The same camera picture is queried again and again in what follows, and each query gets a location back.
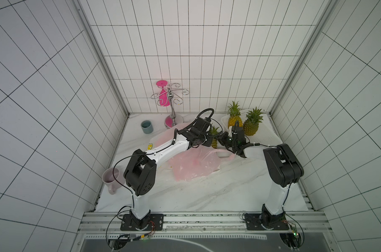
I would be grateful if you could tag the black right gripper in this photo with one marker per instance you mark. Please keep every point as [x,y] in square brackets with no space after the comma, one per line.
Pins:
[228,140]

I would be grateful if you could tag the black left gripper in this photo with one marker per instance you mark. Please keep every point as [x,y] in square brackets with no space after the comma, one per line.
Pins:
[208,144]

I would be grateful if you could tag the pink plastic bag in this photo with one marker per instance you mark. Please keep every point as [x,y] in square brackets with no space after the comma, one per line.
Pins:
[197,162]

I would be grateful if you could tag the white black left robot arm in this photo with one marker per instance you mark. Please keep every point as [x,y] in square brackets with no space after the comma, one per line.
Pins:
[140,172]

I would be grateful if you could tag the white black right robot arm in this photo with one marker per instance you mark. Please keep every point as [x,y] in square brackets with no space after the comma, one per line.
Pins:
[283,168]

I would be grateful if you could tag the yellow green pineapple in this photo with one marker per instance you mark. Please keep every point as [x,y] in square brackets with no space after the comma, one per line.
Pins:
[253,119]

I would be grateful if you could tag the orange yellow pineapple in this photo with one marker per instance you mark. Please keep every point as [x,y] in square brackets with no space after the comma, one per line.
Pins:
[234,115]

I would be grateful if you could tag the white plastic perforated basket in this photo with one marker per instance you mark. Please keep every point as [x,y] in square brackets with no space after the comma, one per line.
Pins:
[265,135]

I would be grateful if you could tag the teal green cup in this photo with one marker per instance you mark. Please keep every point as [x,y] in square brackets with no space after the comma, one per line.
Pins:
[147,127]

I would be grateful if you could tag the pink silver cup stand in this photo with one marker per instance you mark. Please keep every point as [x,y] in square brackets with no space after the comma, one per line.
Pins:
[169,96]

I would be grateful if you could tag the pale pink mug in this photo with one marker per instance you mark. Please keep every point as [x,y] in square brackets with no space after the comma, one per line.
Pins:
[113,178]

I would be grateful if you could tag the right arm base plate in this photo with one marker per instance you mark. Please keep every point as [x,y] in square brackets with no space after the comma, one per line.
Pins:
[265,222]

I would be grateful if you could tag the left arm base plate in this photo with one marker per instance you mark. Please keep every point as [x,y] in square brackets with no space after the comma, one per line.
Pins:
[148,223]

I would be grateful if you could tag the aluminium mounting rail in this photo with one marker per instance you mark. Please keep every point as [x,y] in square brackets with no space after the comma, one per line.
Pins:
[107,223]

